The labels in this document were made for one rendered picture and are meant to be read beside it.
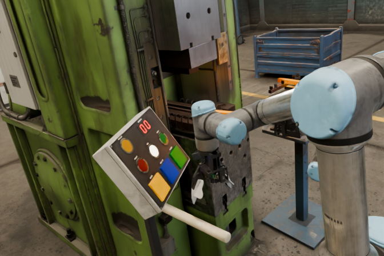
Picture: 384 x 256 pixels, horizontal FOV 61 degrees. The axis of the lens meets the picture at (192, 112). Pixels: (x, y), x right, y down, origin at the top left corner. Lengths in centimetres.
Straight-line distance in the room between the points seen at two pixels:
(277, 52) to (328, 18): 439
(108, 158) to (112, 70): 48
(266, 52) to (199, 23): 404
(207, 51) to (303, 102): 103
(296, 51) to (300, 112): 470
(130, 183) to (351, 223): 66
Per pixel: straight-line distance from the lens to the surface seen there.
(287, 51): 538
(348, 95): 60
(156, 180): 114
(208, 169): 107
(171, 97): 213
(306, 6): 998
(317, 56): 519
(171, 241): 185
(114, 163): 108
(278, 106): 90
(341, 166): 67
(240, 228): 222
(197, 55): 155
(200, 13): 157
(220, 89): 196
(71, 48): 174
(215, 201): 179
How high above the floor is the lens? 163
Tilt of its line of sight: 21 degrees down
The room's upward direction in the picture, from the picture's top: 8 degrees counter-clockwise
